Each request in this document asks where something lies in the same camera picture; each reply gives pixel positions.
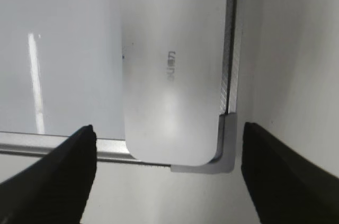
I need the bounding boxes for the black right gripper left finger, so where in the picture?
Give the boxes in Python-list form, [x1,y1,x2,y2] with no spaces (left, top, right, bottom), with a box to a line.
[1,125,97,223]

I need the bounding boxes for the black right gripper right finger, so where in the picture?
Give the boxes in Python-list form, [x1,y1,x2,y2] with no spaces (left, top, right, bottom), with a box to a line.
[241,122,338,223]

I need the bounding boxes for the white plastic board eraser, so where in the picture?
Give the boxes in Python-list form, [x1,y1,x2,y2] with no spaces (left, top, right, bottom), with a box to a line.
[121,0,226,166]

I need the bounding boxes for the white board with grey frame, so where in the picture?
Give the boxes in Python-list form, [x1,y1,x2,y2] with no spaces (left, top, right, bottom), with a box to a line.
[1,0,239,174]

